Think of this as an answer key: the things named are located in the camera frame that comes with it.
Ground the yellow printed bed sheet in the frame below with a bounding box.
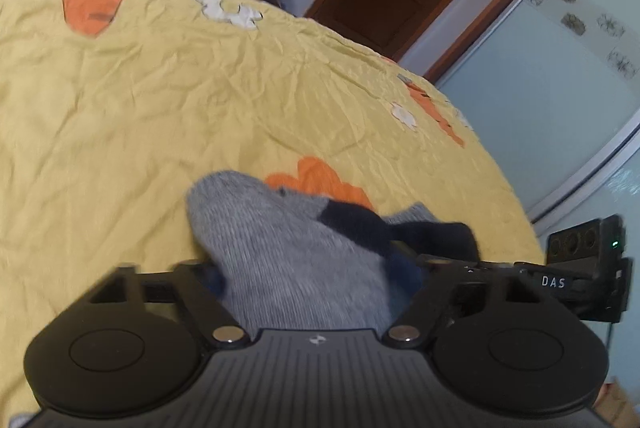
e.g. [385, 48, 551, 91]
[0, 0, 547, 420]

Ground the frosted glass wardrobe door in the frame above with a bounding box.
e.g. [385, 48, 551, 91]
[400, 0, 640, 229]

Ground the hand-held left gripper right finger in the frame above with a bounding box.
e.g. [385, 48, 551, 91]
[382, 252, 548, 350]

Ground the grey and navy sock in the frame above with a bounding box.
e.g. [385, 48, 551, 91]
[186, 169, 482, 335]

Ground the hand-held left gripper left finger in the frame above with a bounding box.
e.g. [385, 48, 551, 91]
[89, 261, 249, 345]

